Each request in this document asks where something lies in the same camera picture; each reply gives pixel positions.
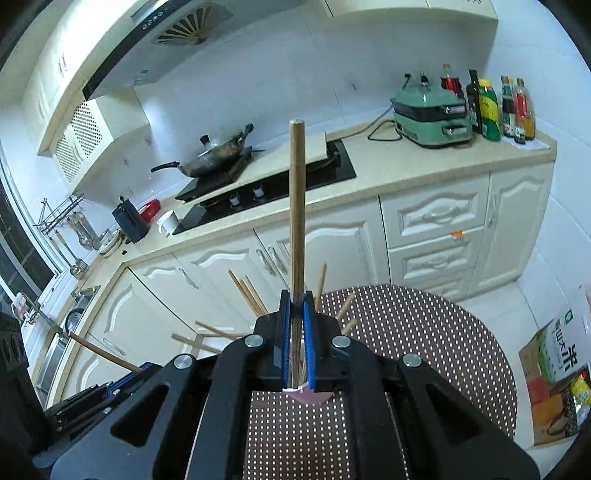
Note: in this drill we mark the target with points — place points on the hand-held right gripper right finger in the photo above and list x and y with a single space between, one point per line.
308 341

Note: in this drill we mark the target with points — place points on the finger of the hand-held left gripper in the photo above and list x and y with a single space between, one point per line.
124 381
92 410

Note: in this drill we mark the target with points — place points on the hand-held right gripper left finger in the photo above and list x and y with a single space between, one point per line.
285 341

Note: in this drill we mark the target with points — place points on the single wooden chopstick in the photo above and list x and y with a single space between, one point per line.
106 353
297 207

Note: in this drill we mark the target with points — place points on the pink cup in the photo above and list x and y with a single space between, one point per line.
316 398

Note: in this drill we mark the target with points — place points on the bunch of wooden chopsticks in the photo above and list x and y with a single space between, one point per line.
322 281

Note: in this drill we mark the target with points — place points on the steel faucet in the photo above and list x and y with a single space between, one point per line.
46 320

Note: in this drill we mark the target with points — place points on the round dish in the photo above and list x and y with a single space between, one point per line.
74 321

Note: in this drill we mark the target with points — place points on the steel sink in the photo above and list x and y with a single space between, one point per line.
85 295

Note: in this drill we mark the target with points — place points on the cream base cabinet run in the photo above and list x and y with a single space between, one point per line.
351 249

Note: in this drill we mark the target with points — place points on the brown polka dot tablecloth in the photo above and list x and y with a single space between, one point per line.
415 332

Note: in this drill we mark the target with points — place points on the metal ladle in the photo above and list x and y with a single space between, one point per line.
79 267

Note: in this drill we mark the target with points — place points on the window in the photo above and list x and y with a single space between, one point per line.
18 258

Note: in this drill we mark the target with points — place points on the stacked bowls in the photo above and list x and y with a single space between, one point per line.
110 243

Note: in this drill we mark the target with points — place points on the cream cabinet drawer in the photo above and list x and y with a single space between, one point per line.
438 261
443 284
438 217

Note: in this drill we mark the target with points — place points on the metal skimmer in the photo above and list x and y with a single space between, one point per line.
85 235

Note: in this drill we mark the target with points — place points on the black kettle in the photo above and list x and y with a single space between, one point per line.
130 221

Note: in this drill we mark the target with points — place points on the white mug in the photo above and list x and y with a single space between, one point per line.
168 223

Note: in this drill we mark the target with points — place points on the black glass gas stove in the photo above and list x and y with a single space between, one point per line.
323 177

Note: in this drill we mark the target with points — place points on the red box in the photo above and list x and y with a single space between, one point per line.
150 211

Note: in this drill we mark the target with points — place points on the black induction cooker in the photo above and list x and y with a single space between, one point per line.
207 184

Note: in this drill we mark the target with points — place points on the metal wok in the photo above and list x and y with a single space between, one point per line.
212 159

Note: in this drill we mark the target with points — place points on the glass wok lid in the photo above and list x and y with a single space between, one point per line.
221 147

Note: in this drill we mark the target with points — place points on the cardboard box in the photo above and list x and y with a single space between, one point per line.
535 401

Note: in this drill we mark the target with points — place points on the green electric cooker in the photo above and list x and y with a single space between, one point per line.
429 120

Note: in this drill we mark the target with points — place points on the yellow green packet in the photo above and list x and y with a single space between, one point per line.
581 390

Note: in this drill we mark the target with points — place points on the dark olive bottle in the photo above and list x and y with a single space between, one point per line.
473 106

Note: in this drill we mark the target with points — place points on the green yellow bottle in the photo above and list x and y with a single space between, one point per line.
489 113

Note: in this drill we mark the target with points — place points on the dark soda bottle red label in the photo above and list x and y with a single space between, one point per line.
451 85

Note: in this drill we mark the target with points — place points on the small dark bottle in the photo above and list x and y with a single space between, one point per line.
520 137

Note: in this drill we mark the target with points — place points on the white tray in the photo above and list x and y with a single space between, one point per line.
540 144

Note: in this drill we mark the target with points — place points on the dark sauce bottle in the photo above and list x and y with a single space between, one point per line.
508 110

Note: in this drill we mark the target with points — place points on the black steel range hood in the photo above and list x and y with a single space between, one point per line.
138 55

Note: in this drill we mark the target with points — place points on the metal wall utensil rack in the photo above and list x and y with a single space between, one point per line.
60 214

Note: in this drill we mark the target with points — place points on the wall power outlet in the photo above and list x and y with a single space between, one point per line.
408 76

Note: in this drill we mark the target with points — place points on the cream wall cabinet row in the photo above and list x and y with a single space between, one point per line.
51 92

